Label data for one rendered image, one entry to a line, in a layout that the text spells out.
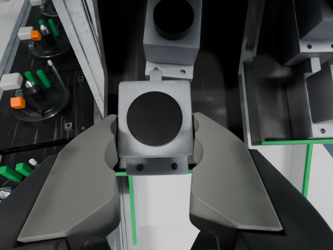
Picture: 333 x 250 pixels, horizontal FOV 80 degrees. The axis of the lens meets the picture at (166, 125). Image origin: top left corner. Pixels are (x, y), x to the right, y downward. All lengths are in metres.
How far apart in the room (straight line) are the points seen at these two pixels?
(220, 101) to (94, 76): 0.14
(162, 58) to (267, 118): 0.13
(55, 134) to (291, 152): 0.50
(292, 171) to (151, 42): 0.33
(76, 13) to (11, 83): 0.52
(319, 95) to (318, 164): 0.49
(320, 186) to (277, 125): 0.44
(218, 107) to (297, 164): 0.23
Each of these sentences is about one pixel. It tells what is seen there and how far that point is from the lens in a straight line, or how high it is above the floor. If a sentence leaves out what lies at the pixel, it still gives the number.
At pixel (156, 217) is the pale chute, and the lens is 0.38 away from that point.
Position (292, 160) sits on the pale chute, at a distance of 0.41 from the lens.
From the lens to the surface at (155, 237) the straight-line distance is 0.52.
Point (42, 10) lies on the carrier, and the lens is 0.99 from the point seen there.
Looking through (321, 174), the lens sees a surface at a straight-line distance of 0.69.
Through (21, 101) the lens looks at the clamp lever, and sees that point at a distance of 0.50.
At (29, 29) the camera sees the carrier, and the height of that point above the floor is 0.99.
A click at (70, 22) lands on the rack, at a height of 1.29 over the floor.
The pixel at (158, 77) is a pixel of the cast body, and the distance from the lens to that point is 0.17.
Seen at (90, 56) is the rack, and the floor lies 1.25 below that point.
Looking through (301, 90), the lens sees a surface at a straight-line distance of 0.24.
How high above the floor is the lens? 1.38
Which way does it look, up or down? 56 degrees down
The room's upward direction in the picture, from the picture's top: straight up
